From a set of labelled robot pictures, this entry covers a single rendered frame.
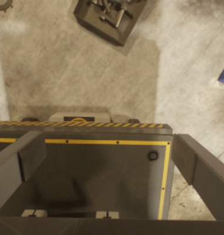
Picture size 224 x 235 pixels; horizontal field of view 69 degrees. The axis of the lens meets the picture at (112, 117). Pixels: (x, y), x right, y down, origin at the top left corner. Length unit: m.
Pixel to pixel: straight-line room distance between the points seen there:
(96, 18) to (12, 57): 0.43
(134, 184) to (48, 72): 0.62
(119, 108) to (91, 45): 0.32
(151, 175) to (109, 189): 0.15
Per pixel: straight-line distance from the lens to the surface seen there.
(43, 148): 0.17
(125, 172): 0.58
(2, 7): 0.97
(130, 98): 0.81
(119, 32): 0.81
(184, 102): 0.88
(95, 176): 0.59
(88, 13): 0.84
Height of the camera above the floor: 0.80
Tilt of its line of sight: 75 degrees down
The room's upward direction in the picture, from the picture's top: 177 degrees counter-clockwise
